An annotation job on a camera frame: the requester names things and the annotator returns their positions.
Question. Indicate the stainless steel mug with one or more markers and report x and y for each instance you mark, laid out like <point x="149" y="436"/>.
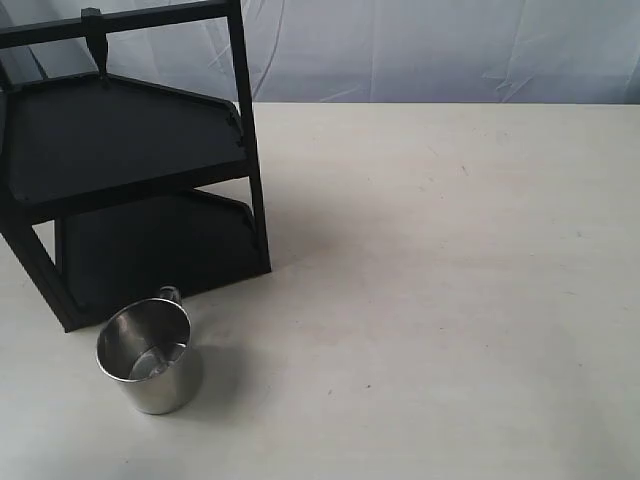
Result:
<point x="146" y="349"/>

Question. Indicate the black shelf rack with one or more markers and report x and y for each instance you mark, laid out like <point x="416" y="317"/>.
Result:
<point x="109" y="191"/>

